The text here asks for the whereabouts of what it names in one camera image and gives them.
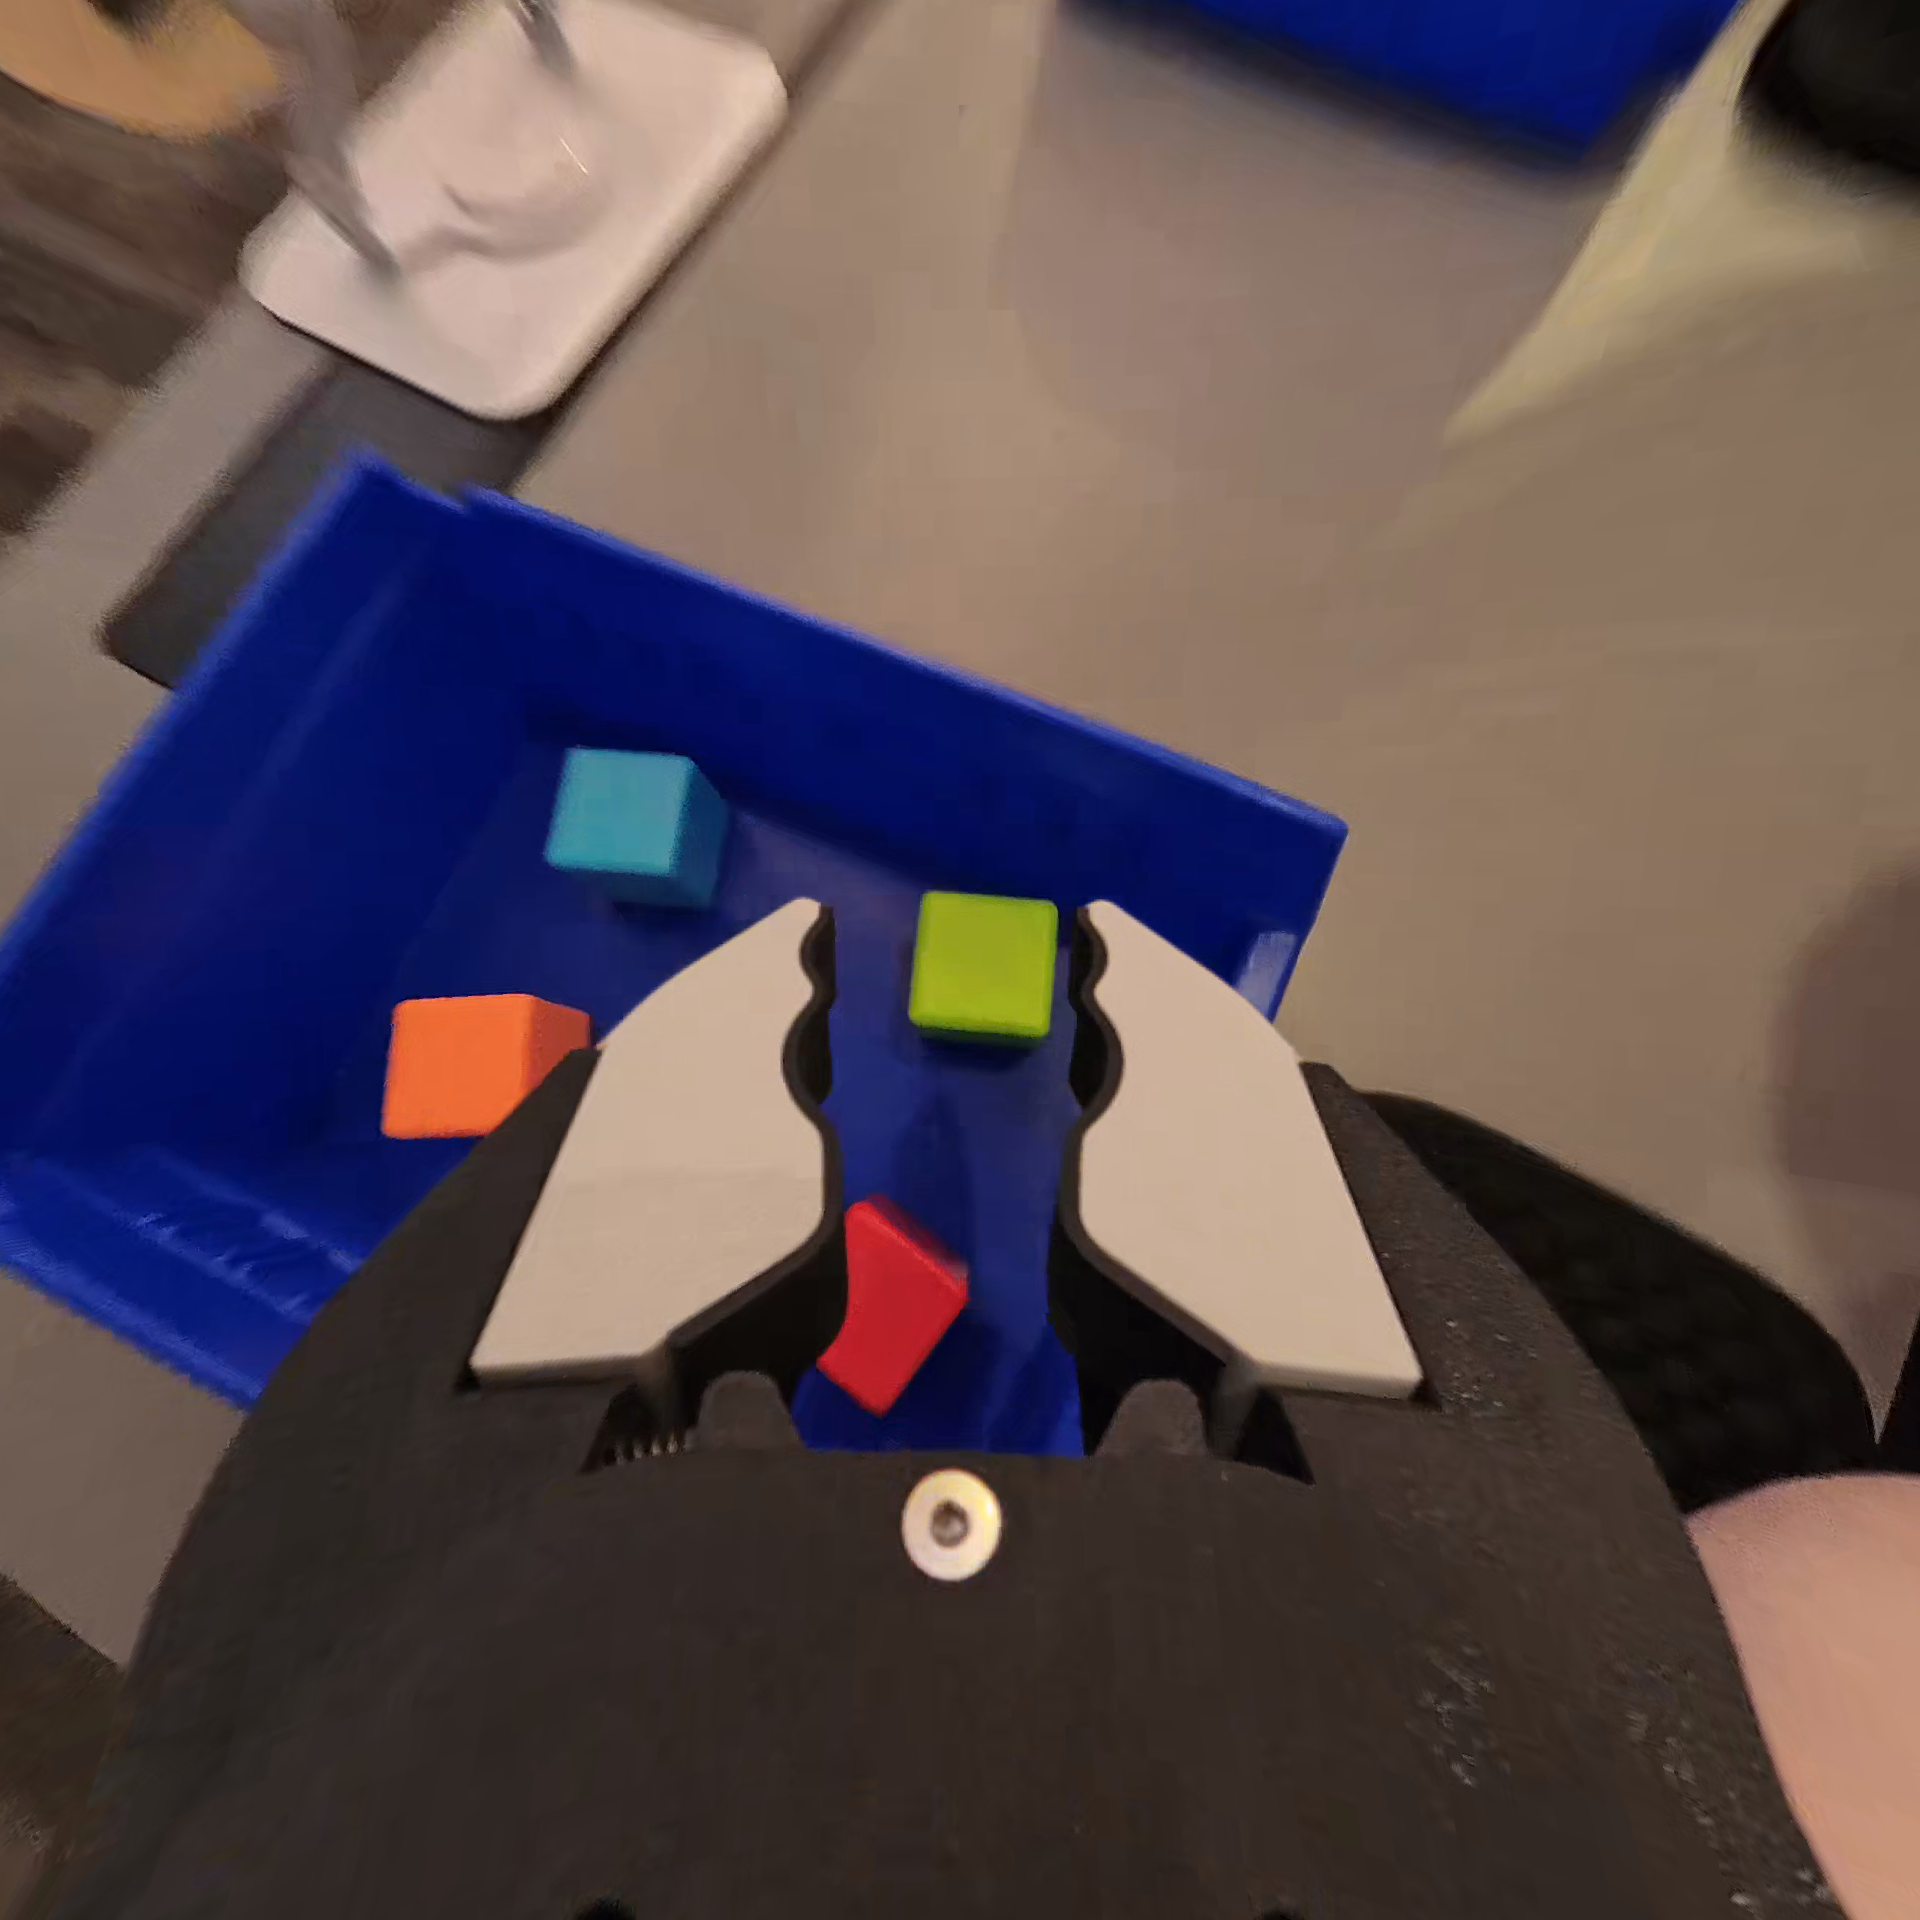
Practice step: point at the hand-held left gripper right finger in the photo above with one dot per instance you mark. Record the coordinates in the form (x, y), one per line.
(1244, 1200)

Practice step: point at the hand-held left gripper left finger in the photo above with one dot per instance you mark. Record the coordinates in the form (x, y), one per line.
(655, 1200)

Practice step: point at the orange magnetic cube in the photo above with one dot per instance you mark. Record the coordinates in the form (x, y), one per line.
(475, 1067)

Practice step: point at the red magnetic cube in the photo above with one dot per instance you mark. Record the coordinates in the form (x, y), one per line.
(888, 1303)

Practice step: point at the green magnetic cube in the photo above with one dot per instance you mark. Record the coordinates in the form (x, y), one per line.
(982, 969)

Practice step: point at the teal magnetic cube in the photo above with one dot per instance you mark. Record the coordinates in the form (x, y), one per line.
(630, 829)

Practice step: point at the blue plastic bin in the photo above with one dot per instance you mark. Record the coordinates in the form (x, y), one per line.
(302, 841)
(1439, 52)

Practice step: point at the black textured mat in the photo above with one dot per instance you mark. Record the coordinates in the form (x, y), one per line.
(1680, 1292)
(1853, 67)

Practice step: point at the person's maroon clothing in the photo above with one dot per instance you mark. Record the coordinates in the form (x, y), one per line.
(1828, 1708)

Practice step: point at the white sign stand base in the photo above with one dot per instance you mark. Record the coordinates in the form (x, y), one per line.
(527, 211)

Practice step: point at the wooden instruction sign board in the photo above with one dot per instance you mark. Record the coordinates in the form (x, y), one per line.
(184, 67)

